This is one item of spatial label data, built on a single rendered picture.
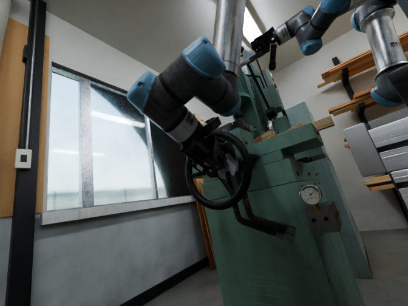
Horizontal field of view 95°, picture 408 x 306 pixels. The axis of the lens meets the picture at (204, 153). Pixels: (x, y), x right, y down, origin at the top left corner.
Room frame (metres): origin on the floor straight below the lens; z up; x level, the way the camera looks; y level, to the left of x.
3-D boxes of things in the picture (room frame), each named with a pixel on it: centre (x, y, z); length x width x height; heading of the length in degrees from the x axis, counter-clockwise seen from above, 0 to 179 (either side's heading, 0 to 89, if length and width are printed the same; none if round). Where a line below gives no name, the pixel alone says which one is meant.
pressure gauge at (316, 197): (0.63, -0.31, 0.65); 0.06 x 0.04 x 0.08; 54
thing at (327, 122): (0.93, -0.27, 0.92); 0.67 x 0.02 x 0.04; 54
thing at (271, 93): (1.04, -0.48, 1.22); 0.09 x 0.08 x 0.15; 144
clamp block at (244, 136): (0.79, -0.14, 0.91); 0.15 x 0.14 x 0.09; 54
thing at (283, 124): (1.01, -0.46, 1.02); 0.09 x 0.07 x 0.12; 54
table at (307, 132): (0.85, -0.19, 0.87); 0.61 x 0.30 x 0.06; 54
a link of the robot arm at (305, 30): (0.63, -0.52, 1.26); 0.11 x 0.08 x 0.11; 6
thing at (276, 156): (0.91, -0.19, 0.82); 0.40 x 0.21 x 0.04; 54
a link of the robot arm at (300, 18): (0.65, -0.52, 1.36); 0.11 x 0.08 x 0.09; 54
